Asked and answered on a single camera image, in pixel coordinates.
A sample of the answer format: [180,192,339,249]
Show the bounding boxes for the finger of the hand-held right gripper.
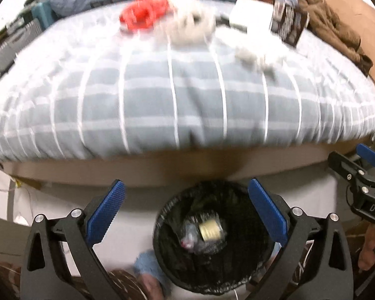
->
[355,143,375,180]
[327,151,370,196]

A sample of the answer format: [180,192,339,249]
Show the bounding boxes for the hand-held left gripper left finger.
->
[20,179,126,300]

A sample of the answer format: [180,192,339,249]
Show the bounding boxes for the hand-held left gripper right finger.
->
[248,178,354,300]

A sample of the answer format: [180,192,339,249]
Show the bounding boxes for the black waste bin with liner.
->
[152,179,278,295]

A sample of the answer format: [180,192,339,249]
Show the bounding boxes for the white tissue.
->
[234,41,286,71]

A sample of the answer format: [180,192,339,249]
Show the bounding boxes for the translucent drawstring cotton pad bag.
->
[170,5,218,44]

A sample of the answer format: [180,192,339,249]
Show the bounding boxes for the person's right hand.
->
[359,224,375,272]

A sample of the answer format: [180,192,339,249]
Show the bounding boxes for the blue slipper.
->
[134,250,171,296]

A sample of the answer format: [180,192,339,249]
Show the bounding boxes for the person's leg brown pants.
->
[0,260,163,300]

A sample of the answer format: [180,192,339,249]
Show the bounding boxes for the crumpled clear plastic wrapper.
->
[179,221,208,254]

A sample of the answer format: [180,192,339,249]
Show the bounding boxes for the grey cabinet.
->
[0,213,32,261]

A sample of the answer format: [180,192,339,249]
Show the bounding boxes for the grey checked quilt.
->
[0,0,375,164]

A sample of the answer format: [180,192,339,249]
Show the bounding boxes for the brown cloth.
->
[297,0,375,77]

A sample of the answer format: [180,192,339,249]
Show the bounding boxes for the brown wooden board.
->
[312,0,375,96]

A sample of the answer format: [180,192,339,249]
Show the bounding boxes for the black and brown packet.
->
[269,0,311,48]

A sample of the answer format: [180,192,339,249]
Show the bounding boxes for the white box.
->
[229,0,275,29]

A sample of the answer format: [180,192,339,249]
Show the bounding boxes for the grey plastic crates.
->
[0,18,44,86]

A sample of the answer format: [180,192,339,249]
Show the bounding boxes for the red plastic bag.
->
[119,0,171,32]

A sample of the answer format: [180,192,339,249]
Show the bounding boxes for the teal box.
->
[30,1,56,29]

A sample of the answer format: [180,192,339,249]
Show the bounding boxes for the wooden bed frame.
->
[0,134,375,191]

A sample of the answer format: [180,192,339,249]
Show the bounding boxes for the white cable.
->
[0,175,23,223]

